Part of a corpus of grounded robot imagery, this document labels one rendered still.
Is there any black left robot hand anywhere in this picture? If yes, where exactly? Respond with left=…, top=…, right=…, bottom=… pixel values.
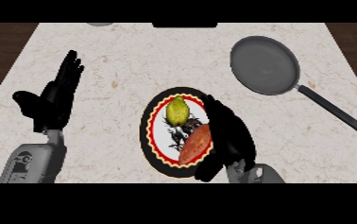
left=11, top=49, right=86, bottom=133

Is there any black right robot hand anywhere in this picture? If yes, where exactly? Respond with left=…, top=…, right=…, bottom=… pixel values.
left=191, top=94, right=257, bottom=183

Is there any orange sweet potato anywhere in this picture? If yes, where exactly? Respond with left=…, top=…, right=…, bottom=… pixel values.
left=176, top=123, right=213, bottom=165

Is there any black and red patterned plate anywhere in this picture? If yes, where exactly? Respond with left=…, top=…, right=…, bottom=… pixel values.
left=138, top=86, right=216, bottom=179

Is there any grey frying pan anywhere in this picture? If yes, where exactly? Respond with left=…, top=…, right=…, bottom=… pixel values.
left=228, top=35, right=357, bottom=131

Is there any yellow-green pear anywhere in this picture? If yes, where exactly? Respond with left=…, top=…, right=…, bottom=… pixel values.
left=164, top=95, right=191, bottom=128

